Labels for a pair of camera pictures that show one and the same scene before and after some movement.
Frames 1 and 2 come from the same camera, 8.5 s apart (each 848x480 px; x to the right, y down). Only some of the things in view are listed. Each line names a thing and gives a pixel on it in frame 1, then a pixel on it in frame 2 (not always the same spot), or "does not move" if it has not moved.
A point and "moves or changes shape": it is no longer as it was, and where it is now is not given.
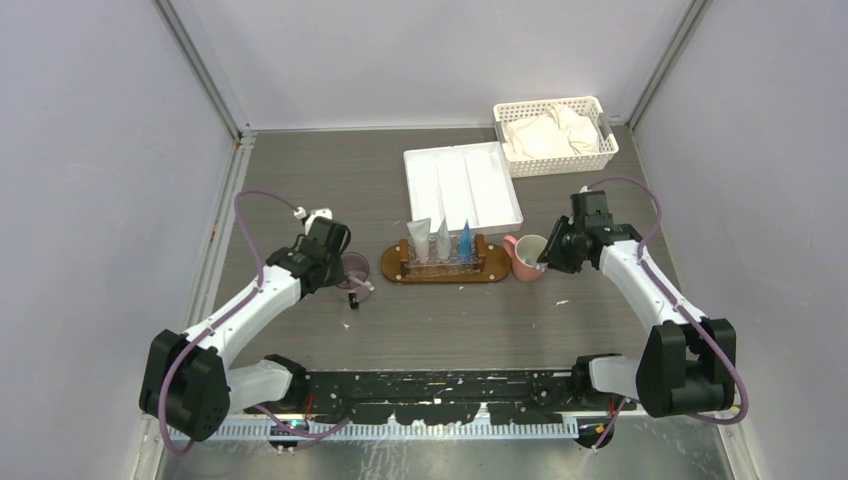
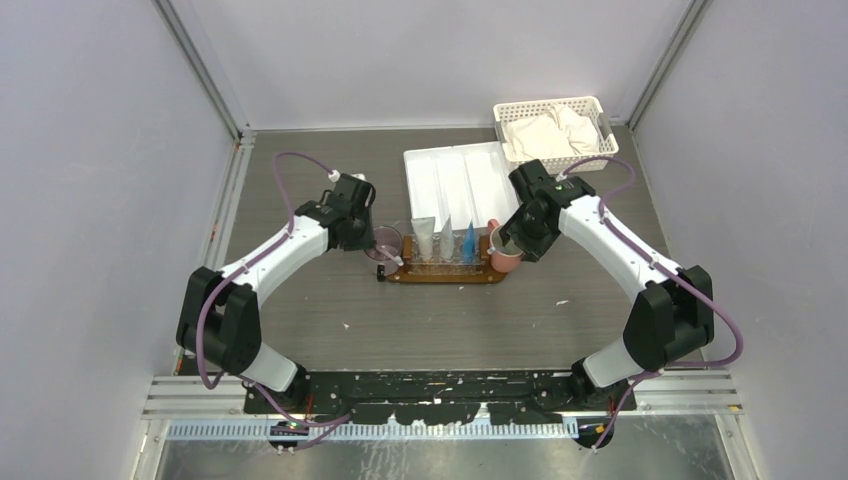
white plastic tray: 472,182 does not move
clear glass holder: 441,256 does not move
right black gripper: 552,254 -> 533,248
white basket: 555,136 does not move
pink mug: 524,253 moves or changes shape
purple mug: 354,272 -> 388,243
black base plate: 439,397 does not move
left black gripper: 333,279 -> 368,240
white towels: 554,133 does not move
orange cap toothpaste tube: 421,232 does not move
